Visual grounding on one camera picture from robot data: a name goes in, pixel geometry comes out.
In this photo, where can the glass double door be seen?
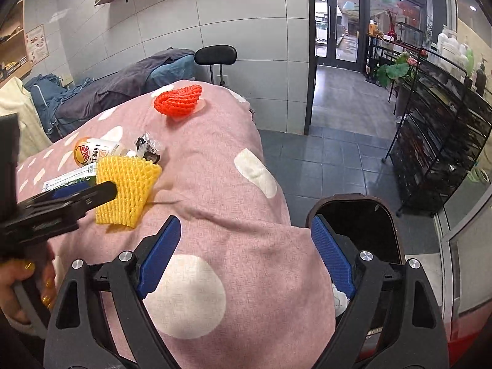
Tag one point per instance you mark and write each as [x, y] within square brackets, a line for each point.
[342, 27]

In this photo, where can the red vase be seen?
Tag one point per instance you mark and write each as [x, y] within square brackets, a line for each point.
[392, 29]

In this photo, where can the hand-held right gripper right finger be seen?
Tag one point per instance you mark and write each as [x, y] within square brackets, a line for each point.
[332, 253]

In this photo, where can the green leafy plant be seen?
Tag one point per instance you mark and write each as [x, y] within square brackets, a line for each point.
[394, 71]

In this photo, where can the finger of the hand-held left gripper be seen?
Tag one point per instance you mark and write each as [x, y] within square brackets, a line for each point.
[102, 194]
[71, 191]

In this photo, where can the black stool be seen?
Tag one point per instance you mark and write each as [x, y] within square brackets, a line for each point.
[215, 53]

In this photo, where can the green bottle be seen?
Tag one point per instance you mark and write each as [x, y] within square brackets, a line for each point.
[468, 61]

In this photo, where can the clear crumpled wrapper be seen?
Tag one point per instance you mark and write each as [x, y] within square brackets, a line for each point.
[145, 147]

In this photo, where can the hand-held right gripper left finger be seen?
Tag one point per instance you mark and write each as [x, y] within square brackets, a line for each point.
[161, 253]

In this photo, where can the grey covered massage bed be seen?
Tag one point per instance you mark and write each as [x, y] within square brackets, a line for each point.
[127, 80]

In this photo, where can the red plastic base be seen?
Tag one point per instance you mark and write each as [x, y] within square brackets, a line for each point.
[465, 344]

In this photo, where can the dark trash bin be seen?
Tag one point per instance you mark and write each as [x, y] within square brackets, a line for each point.
[357, 223]

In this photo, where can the person's left hand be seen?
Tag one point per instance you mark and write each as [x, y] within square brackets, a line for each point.
[11, 296]

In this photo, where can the blue cloth pile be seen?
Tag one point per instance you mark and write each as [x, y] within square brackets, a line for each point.
[46, 96]

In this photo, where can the green drink carton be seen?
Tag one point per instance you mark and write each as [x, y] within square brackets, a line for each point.
[73, 176]

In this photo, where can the wall poster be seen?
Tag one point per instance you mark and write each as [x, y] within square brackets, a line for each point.
[37, 44]

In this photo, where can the yellow foam fruit net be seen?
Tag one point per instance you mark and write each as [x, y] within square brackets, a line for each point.
[128, 184]

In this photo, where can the bottles on rack top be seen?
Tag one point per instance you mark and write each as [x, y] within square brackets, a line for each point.
[447, 48]

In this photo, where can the white bottle orange label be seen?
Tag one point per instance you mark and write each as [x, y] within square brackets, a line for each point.
[94, 152]

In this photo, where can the wooden wall cabinet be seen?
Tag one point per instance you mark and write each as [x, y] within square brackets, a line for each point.
[13, 46]

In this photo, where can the cream cloth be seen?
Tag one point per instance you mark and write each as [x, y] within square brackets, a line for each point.
[19, 107]

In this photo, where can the red foam fruit net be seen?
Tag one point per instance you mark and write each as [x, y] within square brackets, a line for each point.
[178, 100]

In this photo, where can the dark brown pump bottle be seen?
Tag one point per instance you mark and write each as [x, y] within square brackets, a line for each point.
[480, 78]

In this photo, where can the pink polka dot blanket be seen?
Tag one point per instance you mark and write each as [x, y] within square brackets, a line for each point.
[230, 238]

